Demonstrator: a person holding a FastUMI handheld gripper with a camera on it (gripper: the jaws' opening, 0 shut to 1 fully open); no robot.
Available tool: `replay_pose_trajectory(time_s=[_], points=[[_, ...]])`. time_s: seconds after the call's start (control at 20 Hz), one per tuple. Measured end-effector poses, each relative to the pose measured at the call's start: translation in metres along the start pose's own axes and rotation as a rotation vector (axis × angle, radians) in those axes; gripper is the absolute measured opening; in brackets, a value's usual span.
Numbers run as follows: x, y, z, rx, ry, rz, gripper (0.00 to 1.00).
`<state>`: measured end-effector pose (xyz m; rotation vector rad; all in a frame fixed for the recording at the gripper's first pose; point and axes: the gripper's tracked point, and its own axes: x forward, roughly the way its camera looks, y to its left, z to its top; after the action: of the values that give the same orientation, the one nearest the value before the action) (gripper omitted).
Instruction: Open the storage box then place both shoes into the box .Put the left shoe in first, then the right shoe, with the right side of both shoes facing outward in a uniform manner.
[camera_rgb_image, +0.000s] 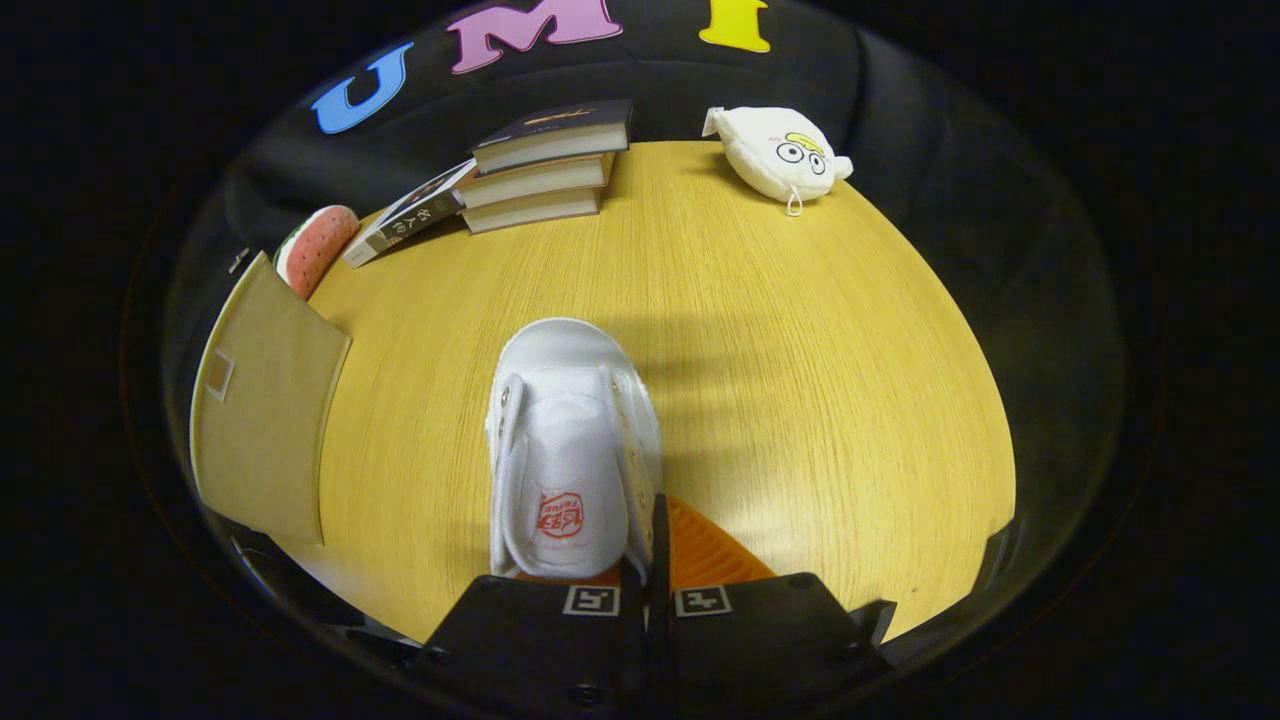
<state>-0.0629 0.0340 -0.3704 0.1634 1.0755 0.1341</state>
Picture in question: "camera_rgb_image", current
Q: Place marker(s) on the small silver clip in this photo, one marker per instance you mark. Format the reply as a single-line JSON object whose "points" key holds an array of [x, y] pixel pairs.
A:
{"points": [[238, 260]]}

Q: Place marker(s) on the watermelon slice plush toy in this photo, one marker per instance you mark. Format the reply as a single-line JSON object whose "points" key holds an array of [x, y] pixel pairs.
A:
{"points": [[325, 245]]}

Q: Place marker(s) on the black cover book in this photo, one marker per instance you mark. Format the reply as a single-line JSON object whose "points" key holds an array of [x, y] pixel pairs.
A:
{"points": [[540, 125]]}

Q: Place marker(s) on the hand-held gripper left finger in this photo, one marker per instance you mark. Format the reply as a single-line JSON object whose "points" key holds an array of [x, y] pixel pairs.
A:
{"points": [[540, 640]]}

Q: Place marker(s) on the white plush pouch with eyes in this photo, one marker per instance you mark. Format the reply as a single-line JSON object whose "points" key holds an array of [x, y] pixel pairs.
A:
{"points": [[770, 150]]}

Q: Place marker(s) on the thin pale-edged book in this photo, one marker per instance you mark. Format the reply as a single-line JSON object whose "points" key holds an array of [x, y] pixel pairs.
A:
{"points": [[530, 210]]}

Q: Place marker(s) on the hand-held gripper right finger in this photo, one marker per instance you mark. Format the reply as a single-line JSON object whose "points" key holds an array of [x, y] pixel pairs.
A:
{"points": [[660, 550]]}

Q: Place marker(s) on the white portrait cover book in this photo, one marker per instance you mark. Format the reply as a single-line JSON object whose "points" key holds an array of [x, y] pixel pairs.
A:
{"points": [[410, 222]]}

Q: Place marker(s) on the beige fabric storage box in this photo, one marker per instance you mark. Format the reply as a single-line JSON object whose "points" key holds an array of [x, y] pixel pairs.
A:
{"points": [[270, 420]]}

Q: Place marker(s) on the white canvas shoe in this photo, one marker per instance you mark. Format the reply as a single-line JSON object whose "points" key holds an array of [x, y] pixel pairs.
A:
{"points": [[570, 440]]}

